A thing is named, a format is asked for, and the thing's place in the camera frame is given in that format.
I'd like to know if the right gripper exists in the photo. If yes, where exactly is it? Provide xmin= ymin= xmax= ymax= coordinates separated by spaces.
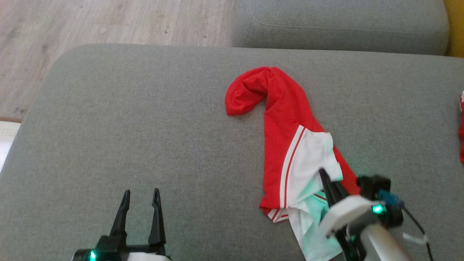
xmin=319 ymin=169 xmax=403 ymax=261

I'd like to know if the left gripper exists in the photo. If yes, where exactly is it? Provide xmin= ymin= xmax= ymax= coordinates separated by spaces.
xmin=72 ymin=188 xmax=171 ymax=261

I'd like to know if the red and white garment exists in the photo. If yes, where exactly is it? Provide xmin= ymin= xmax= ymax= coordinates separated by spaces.
xmin=225 ymin=66 xmax=361 ymax=261

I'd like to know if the large grey sofa ottoman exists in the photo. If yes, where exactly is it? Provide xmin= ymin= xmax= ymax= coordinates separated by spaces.
xmin=0 ymin=43 xmax=464 ymax=261

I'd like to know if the small red white cloth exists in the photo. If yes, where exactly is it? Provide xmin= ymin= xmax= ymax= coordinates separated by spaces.
xmin=458 ymin=91 xmax=464 ymax=163

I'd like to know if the white rug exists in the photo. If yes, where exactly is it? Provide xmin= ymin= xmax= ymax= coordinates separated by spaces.
xmin=0 ymin=121 xmax=21 ymax=173

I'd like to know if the blue right cable connector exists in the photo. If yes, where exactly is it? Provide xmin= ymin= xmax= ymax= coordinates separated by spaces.
xmin=377 ymin=189 xmax=405 ymax=210

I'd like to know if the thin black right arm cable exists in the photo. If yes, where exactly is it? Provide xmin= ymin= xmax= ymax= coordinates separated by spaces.
xmin=401 ymin=207 xmax=435 ymax=261

